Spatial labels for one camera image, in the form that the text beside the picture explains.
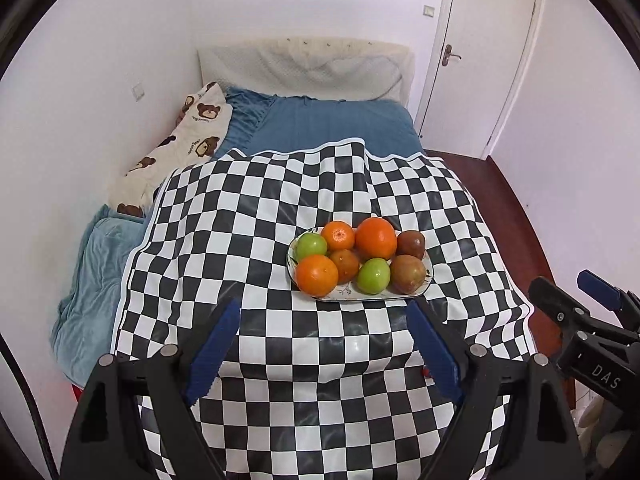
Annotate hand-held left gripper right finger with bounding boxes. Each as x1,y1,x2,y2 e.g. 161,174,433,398
406,301,584,480

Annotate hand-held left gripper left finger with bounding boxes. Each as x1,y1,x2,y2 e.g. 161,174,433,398
62,297,242,480

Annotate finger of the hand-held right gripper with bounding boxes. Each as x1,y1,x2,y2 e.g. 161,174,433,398
528,276,640,348
576,270,640,322

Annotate oval floral plate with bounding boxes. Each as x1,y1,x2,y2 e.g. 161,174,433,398
286,227,433,302

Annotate green apple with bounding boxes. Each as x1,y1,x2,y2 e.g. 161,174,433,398
295,233,329,263
356,258,391,295

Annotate dark brownish orange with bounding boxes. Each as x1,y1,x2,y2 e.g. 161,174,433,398
329,249,361,284

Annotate large orange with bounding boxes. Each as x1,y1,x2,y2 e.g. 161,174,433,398
354,217,398,261

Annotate small orange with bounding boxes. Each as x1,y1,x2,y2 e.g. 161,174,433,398
321,221,356,252
296,254,339,297

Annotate blue fleece blanket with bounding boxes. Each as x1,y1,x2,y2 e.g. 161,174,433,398
50,205,151,386

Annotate black white checkered cloth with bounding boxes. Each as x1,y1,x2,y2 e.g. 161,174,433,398
115,140,536,480

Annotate bear print pillow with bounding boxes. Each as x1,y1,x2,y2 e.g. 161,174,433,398
107,82,233,218

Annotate blue bed sheet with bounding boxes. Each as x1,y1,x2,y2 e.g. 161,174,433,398
220,87,426,163

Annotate white door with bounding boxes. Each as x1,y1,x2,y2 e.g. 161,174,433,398
417,0,544,161

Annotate cream padded headboard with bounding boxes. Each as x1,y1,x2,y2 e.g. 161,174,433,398
196,37,416,108

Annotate black cable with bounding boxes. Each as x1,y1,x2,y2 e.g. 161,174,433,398
0,334,57,476

